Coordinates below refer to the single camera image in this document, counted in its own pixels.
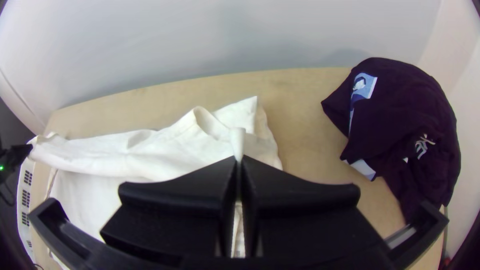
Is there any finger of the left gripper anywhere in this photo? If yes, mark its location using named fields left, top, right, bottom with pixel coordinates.
left=7, top=143, right=34, bottom=167

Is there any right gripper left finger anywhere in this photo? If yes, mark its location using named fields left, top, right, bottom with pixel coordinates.
left=100, top=156, right=238, bottom=268

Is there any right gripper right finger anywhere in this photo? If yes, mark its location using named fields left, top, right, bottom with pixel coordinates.
left=241, top=155, right=382, bottom=260

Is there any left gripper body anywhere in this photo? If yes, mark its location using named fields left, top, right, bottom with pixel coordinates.
left=0, top=148, right=16, bottom=179

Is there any white t-shirt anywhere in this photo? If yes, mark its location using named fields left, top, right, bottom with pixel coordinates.
left=28, top=95, right=284, bottom=270

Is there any white laundry basket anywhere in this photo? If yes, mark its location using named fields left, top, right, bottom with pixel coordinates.
left=16, top=155, right=53, bottom=265

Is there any pile of folded clothes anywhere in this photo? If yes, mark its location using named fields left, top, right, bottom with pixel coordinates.
left=320, top=56, right=462, bottom=226

